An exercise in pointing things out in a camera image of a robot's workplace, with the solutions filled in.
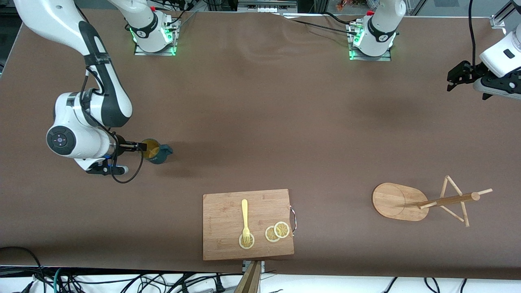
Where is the wooden cutting board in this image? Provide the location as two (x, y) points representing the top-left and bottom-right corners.
(202, 188), (295, 261)

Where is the wooden mug rack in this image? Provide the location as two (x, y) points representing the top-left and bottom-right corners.
(372, 175), (493, 227)

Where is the teal mug yellow inside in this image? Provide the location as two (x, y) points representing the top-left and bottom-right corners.
(141, 138), (174, 165)

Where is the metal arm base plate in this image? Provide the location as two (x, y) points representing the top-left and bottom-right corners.
(134, 18), (180, 57)
(346, 22), (392, 62)

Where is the aluminium cell frame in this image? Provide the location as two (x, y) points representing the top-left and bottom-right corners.
(313, 0), (516, 29)

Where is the brown table cover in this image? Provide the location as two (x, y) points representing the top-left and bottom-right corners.
(0, 7), (521, 281)

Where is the tangled black cable bundle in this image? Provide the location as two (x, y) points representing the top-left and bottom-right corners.
(24, 271), (228, 293)

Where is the black looped floor cable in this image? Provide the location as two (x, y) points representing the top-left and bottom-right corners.
(0, 246), (46, 293)

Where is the yellow plastic fork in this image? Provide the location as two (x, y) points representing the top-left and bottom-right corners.
(241, 199), (251, 247)

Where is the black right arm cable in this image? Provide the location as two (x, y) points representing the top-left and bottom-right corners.
(79, 67), (145, 184)

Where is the teal floor cable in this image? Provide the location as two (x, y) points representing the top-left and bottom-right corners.
(52, 267), (66, 293)

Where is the wooden post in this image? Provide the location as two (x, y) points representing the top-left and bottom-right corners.
(234, 261), (262, 293)

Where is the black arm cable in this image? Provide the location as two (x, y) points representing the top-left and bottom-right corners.
(79, 67), (145, 184)
(468, 0), (478, 68)

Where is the black cable on table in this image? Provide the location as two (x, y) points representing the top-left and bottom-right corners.
(281, 12), (361, 36)

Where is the small metal bracket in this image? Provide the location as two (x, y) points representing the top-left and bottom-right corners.
(243, 260), (265, 274)

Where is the grey power strip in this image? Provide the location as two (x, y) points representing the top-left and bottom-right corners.
(238, 0), (298, 13)

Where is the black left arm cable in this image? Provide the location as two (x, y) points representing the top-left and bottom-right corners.
(468, 0), (478, 68)

